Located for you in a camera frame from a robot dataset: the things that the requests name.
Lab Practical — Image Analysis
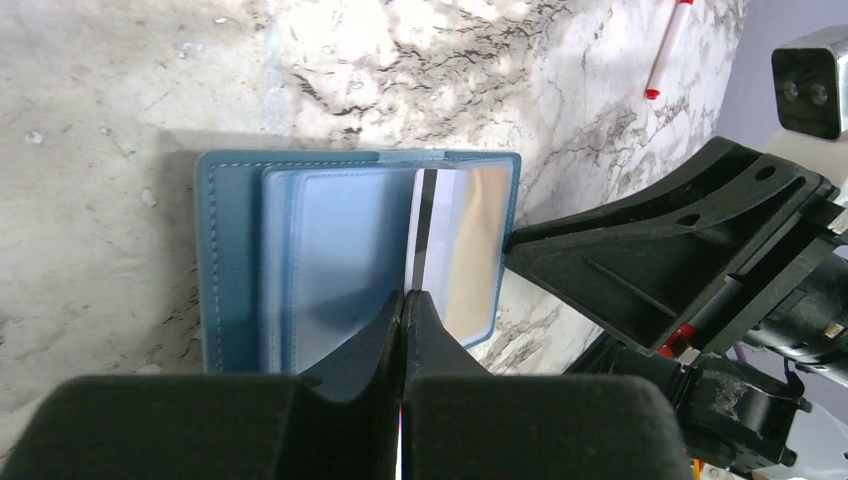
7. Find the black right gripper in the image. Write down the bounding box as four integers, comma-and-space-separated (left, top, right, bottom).
507, 137, 847, 474

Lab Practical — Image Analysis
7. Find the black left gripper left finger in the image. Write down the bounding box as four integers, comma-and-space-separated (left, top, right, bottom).
1, 292, 404, 479

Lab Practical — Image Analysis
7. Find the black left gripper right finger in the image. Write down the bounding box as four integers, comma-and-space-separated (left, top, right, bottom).
401, 291, 692, 479

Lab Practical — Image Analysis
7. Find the blue leather card holder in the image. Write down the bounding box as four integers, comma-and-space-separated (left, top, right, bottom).
195, 150, 522, 374

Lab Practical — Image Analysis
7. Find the gold credit card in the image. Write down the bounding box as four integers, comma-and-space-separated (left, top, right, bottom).
443, 166, 512, 347

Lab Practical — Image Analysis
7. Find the silver magnetic stripe card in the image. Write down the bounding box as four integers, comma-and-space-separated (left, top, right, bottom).
404, 169, 470, 318

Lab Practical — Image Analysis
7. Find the red white marker pen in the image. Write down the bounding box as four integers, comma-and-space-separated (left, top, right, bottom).
644, 0, 694, 101

